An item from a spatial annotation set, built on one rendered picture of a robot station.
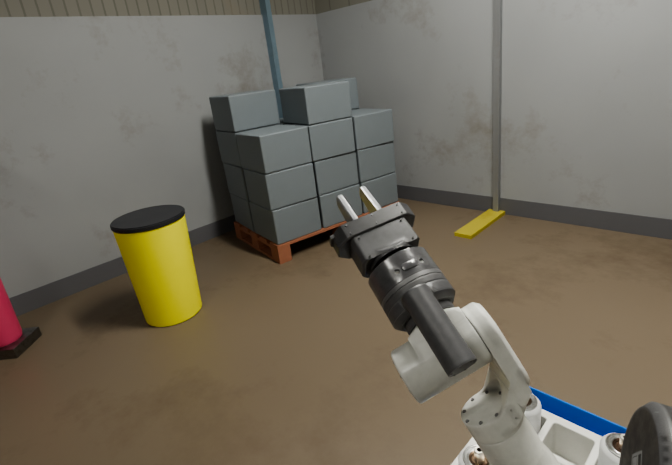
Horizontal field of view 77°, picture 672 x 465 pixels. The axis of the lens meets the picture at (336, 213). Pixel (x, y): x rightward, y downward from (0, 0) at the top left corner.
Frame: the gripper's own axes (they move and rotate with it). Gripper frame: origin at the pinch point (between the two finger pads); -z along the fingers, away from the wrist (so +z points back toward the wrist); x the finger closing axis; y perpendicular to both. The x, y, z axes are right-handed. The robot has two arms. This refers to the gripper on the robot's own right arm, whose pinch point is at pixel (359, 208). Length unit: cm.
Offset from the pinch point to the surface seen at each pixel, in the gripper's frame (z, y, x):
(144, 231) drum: -109, 111, 56
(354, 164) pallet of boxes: -147, 165, -73
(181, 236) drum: -109, 124, 43
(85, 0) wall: -258, 70, 48
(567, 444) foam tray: 41, 82, -43
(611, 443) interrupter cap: 44, 65, -44
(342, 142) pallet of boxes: -155, 148, -68
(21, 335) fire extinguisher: -110, 155, 135
